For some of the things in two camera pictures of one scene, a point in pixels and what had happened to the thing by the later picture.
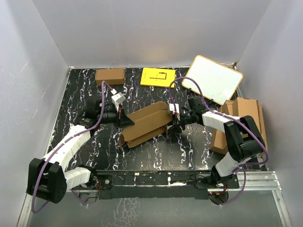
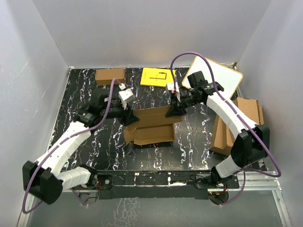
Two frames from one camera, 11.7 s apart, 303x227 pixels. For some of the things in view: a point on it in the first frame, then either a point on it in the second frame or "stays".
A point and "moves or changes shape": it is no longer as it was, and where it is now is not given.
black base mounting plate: (156, 185) stays
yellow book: (158, 77) stays
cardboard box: (148, 121) moves or changes shape
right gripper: (175, 127) -> (175, 110)
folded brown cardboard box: (112, 76) stays
